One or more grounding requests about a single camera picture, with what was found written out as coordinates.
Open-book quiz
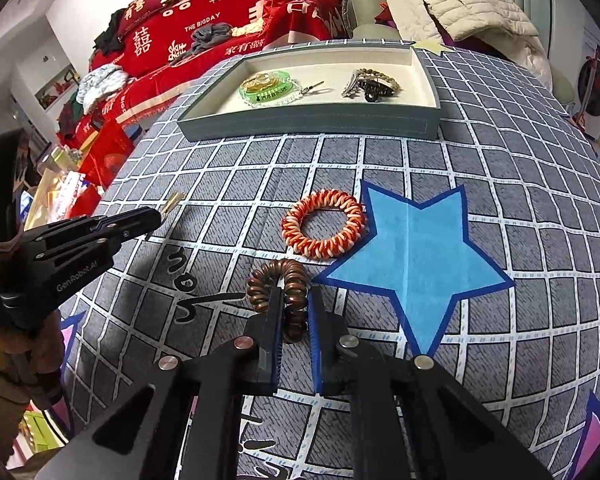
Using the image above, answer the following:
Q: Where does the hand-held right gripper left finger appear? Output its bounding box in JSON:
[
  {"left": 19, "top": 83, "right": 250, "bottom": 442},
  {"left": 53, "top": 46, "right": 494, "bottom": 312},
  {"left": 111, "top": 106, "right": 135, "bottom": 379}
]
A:
[{"left": 35, "top": 287, "right": 286, "bottom": 480}]

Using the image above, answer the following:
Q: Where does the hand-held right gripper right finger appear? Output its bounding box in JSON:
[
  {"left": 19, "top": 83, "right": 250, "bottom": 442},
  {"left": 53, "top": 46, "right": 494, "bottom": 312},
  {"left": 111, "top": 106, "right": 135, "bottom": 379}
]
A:
[{"left": 307, "top": 285, "right": 556, "bottom": 480}]

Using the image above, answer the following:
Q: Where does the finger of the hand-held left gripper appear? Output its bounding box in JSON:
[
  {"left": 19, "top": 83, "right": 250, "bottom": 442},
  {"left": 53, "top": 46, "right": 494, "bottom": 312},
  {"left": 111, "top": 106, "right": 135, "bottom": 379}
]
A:
[
  {"left": 25, "top": 208, "right": 162, "bottom": 249},
  {"left": 40, "top": 229, "right": 153, "bottom": 262}
]

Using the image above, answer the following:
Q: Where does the brown spiral hair tie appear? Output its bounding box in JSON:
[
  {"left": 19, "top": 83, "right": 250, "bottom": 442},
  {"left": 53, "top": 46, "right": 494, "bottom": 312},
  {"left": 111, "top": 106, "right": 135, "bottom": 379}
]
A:
[{"left": 245, "top": 259, "right": 311, "bottom": 343}]

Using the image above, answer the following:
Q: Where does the gold hair clip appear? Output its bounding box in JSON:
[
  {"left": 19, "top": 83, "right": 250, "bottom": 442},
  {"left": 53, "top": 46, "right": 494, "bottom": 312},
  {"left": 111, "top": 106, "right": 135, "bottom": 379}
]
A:
[{"left": 159, "top": 191, "right": 187, "bottom": 219}]

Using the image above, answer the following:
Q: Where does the yellow spiral hair tie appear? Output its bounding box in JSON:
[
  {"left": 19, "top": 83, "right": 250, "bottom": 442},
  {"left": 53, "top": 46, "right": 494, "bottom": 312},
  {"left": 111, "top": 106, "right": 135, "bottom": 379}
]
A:
[{"left": 242, "top": 74, "right": 281, "bottom": 93}]

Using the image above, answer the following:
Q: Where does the grey jewelry tray cream lining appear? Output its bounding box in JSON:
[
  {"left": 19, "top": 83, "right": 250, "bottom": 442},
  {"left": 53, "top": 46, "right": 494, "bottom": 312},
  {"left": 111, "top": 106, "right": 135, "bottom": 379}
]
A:
[{"left": 176, "top": 41, "right": 442, "bottom": 142}]

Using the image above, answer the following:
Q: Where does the neon green bangle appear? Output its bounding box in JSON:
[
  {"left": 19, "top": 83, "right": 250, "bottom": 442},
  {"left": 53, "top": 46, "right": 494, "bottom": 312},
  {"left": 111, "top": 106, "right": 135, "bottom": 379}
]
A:
[{"left": 239, "top": 71, "right": 293, "bottom": 106}]

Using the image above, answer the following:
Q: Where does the silver hair clip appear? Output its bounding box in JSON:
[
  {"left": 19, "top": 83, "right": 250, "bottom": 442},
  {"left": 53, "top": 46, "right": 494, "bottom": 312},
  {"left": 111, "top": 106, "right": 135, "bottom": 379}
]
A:
[{"left": 341, "top": 72, "right": 366, "bottom": 98}]

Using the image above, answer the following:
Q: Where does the black hair claw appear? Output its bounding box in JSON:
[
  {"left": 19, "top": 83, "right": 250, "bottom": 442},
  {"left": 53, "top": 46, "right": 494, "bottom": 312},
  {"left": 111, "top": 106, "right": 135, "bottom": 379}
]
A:
[{"left": 362, "top": 77, "right": 398, "bottom": 103}]

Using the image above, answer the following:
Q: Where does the wooden bead bracelet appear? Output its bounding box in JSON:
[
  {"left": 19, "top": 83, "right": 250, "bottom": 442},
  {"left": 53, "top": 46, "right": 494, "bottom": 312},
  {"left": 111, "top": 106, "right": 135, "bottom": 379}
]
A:
[{"left": 352, "top": 67, "right": 401, "bottom": 96}]

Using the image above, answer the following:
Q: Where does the person's left hand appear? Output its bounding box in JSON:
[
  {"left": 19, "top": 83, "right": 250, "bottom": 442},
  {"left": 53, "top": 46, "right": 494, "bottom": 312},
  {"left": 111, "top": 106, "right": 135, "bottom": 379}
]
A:
[{"left": 10, "top": 312, "right": 67, "bottom": 409}]

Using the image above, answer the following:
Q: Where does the red bag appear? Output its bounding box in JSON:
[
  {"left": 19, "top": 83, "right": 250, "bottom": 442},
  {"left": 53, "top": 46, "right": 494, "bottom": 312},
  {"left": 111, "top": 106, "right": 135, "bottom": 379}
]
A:
[{"left": 77, "top": 120, "right": 136, "bottom": 188}]

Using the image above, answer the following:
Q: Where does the light patterned garment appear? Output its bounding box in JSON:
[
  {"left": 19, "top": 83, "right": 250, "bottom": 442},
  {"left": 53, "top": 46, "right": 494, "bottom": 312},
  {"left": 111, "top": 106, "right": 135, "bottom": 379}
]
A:
[{"left": 77, "top": 65, "right": 131, "bottom": 111}]

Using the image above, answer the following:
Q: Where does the dark clothes pile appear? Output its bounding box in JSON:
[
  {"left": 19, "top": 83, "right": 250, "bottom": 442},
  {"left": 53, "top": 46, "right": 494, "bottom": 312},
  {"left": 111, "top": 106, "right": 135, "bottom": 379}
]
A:
[{"left": 92, "top": 9, "right": 126, "bottom": 53}]

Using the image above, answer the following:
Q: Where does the grey garment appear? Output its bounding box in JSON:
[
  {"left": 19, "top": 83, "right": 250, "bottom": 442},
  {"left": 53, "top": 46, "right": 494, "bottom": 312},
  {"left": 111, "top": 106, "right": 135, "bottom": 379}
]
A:
[{"left": 189, "top": 22, "right": 231, "bottom": 56}]

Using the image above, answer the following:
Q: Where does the red cushion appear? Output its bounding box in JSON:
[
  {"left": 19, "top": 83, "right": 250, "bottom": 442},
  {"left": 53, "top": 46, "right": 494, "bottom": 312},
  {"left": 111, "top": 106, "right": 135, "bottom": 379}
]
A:
[{"left": 117, "top": 0, "right": 178, "bottom": 41}]

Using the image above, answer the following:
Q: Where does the red sofa cover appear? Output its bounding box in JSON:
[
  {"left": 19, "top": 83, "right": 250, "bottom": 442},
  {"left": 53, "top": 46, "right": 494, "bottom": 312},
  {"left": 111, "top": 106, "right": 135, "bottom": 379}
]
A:
[{"left": 60, "top": 0, "right": 346, "bottom": 136}]

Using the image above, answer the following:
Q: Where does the green armchair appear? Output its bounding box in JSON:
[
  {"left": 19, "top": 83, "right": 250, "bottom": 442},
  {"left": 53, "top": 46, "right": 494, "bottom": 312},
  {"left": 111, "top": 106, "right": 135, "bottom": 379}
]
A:
[{"left": 345, "top": 0, "right": 556, "bottom": 91}]

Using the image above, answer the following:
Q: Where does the silver flexible pole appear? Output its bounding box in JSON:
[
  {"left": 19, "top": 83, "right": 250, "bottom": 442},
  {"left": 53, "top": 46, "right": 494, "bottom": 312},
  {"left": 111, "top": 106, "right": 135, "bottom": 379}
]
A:
[{"left": 341, "top": 0, "right": 368, "bottom": 41}]

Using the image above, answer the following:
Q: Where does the beige puffer jacket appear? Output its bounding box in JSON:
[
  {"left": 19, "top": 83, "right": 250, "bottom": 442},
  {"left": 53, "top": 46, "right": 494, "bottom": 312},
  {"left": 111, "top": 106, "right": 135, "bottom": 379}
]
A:
[{"left": 382, "top": 0, "right": 553, "bottom": 86}]

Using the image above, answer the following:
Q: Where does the white washing machine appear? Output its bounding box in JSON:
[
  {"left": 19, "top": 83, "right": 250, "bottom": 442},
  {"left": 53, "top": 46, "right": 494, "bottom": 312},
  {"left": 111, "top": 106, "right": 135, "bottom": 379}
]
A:
[{"left": 572, "top": 27, "right": 600, "bottom": 141}]

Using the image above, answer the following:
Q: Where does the orange white spiral hair tie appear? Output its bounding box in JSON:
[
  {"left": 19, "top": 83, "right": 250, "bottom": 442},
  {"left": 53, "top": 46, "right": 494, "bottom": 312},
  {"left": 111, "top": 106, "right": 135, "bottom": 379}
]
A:
[{"left": 281, "top": 189, "right": 368, "bottom": 261}]

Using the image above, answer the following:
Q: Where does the unframed wall picture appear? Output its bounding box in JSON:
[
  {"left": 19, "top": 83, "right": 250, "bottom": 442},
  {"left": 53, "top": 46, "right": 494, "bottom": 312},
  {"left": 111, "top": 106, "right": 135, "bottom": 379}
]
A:
[{"left": 35, "top": 64, "right": 76, "bottom": 108}]

